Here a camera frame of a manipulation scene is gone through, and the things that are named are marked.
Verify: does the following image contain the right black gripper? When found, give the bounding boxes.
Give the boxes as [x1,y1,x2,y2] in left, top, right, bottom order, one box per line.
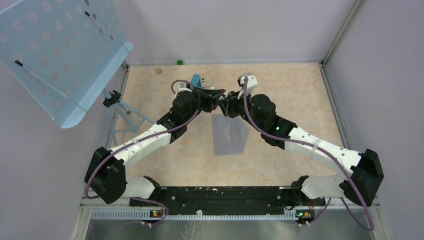
[217,88,264,133]

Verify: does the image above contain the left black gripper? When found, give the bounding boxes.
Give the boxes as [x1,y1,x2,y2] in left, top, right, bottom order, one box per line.
[184,86,226,125]

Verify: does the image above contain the colourful toy block assembly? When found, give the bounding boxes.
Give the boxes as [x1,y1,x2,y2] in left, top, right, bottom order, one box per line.
[190,74,213,89]

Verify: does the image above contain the grey envelope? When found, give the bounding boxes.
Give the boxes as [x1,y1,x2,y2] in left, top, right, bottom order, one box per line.
[212,114,248,156]

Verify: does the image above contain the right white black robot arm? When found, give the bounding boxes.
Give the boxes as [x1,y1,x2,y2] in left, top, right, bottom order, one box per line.
[218,91,385,207]

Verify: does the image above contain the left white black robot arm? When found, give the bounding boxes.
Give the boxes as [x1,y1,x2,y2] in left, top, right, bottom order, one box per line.
[84,87,226,204]

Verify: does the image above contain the small tan wooden piece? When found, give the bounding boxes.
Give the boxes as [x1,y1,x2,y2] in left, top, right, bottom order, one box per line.
[155,67,163,75]

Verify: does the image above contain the light blue perforated music stand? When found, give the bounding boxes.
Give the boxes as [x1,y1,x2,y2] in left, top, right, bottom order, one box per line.
[0,0,152,144]

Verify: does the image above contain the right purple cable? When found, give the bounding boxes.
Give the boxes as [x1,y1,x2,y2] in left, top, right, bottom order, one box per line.
[243,76,376,232]

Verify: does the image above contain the purple cable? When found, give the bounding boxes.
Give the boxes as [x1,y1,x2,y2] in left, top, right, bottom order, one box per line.
[84,79,201,228]
[243,76,376,232]

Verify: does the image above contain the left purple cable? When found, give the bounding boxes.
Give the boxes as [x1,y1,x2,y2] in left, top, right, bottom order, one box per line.
[84,79,201,228]

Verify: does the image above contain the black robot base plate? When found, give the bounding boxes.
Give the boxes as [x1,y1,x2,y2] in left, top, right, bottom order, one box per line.
[130,177,327,218]

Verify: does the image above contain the white slotted cable duct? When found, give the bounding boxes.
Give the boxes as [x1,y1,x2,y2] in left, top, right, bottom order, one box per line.
[91,209,299,221]

